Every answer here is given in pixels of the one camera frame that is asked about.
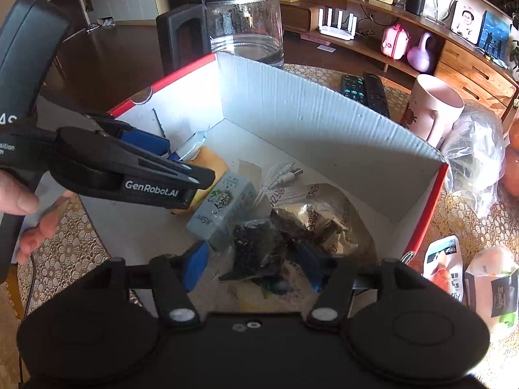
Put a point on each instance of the yellow packet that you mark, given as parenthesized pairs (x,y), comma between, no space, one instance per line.
(211,166)

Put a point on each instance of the clear plastic bag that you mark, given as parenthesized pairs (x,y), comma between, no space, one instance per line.
(474,162)

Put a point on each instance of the small white pink packet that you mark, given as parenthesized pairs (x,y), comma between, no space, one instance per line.
(444,259)

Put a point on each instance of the purple vase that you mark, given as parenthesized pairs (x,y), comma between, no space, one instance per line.
(419,56)

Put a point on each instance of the white router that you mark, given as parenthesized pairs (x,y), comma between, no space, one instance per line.
(336,28)

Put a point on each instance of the pink cup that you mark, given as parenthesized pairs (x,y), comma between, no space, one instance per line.
(429,109)

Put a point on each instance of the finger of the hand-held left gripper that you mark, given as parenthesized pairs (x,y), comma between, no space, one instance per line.
(142,140)
(170,170)

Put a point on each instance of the silver foil snack bag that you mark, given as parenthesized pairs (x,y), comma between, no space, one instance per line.
(340,210)

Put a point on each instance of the person's left hand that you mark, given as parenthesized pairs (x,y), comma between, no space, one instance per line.
(20,196)

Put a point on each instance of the blue photo print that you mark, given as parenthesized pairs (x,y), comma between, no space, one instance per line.
(492,36)

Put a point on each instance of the dark snack packet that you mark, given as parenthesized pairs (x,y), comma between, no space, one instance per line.
(253,247)

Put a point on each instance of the glass electric kettle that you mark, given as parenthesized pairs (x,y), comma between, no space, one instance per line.
(243,28)

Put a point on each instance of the red cardboard box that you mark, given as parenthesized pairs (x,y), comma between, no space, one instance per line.
(304,121)

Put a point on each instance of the white green snack packet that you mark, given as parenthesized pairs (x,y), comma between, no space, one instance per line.
(488,269)

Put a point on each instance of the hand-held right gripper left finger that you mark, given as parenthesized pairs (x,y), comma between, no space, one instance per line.
(195,265)

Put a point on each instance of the pink toy bag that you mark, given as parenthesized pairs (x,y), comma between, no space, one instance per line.
(394,42)

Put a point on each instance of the white child photo frame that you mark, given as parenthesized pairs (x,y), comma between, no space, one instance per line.
(467,22)

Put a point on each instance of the wooden tv cabinet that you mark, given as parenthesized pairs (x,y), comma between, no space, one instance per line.
(462,65)

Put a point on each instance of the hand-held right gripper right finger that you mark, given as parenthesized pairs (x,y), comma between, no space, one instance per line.
(312,269)

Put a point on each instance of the light blue carton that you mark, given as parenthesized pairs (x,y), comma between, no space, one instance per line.
(221,210)

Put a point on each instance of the black remote control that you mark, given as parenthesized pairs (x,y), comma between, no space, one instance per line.
(377,95)
(352,87)

